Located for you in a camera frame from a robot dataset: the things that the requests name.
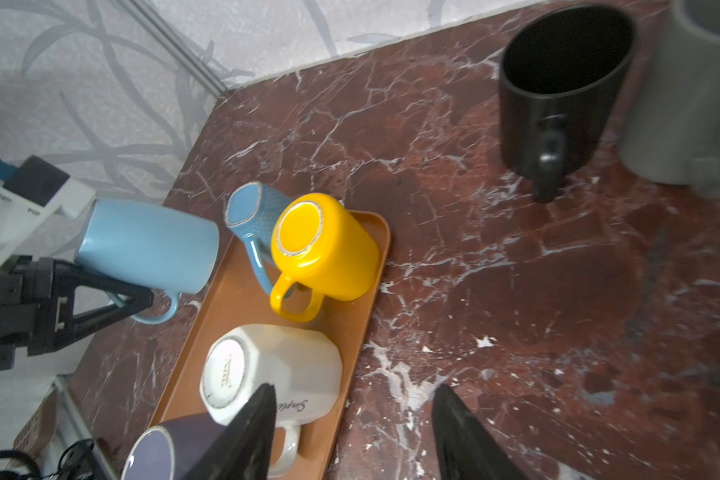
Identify yellow mug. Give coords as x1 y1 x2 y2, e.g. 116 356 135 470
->
270 193 381 323

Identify light blue mug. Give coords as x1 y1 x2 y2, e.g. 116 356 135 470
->
74 198 220 325

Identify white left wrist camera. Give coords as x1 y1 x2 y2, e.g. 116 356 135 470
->
0 156 96 267

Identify teal dotted mug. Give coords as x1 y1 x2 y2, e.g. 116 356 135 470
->
225 181 292 296

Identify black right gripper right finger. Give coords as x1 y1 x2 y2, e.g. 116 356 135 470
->
432 384 527 480

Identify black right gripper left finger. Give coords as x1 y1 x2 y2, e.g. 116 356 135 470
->
184 383 276 480

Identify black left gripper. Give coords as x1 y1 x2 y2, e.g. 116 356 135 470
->
0 255 154 371

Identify black mug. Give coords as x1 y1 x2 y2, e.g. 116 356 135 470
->
499 4 638 203

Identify orange plastic tray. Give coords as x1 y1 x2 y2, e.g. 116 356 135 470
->
150 238 383 479

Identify white mug with lettering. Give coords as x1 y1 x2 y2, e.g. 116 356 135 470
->
200 324 343 478

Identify purple mug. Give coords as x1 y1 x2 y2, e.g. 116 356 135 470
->
121 413 224 479

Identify grey mug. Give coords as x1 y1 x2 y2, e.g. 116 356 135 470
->
618 0 720 200

